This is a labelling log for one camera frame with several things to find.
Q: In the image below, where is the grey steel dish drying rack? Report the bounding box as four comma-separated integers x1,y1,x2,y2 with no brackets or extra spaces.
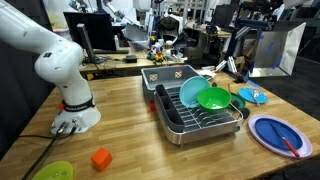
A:
153,83,245,148

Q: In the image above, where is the steel soup spoon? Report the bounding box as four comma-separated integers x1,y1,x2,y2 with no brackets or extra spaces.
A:
250,89,263,107

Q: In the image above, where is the grey plastic tub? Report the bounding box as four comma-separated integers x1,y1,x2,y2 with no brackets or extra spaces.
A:
140,64,209,104

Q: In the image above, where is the small red block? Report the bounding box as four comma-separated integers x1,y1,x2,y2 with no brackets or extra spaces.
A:
148,100,157,113

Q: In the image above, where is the teal plate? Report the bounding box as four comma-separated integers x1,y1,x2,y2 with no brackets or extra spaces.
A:
178,75,212,109

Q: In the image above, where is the wooden desk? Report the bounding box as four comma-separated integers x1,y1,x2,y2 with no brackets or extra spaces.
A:
78,49,186,75

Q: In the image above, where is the yellow toy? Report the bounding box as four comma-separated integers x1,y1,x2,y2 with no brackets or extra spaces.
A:
153,49,167,64

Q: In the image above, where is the black power adapter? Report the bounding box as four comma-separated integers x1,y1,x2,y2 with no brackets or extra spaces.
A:
124,54,138,64

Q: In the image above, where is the white paper sheet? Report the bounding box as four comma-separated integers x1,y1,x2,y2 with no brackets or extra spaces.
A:
196,68,218,81

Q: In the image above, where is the green plastic bowl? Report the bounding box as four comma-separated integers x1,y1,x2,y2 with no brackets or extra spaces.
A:
196,86,233,113

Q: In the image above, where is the clear plastic bin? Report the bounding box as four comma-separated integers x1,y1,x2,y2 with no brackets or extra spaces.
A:
124,23,150,52

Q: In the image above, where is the black keyboard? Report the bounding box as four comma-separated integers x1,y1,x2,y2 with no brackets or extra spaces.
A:
92,48,130,55

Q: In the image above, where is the black backpack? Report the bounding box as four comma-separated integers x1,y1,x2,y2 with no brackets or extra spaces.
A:
154,15,181,43

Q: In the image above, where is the dark green plate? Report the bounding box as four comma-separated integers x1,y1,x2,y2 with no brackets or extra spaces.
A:
228,92,247,111

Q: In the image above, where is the black monitor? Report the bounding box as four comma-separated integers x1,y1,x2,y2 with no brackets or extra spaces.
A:
63,12,118,64

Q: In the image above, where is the light blue plate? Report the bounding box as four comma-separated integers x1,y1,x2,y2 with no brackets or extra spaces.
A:
237,87,269,105

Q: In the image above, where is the orange cube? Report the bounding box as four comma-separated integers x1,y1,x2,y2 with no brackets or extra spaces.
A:
90,147,114,172

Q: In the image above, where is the lavender plate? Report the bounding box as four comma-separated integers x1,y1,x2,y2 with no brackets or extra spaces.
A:
247,114,314,159

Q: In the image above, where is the dark blue plate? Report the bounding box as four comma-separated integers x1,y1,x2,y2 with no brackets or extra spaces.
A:
254,117,304,151

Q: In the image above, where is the sheet metal box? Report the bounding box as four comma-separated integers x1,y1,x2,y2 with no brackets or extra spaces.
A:
248,21,307,78

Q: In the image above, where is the yellow-green bowl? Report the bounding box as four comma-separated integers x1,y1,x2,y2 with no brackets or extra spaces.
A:
32,160,74,180

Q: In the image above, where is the aluminium extrusion rail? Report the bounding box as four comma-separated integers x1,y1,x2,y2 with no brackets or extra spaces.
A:
214,55,249,84

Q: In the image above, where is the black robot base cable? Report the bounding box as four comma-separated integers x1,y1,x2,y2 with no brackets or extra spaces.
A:
18,120,81,180

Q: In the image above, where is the red-handled knife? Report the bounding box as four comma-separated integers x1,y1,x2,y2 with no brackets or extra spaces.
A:
269,122,301,158

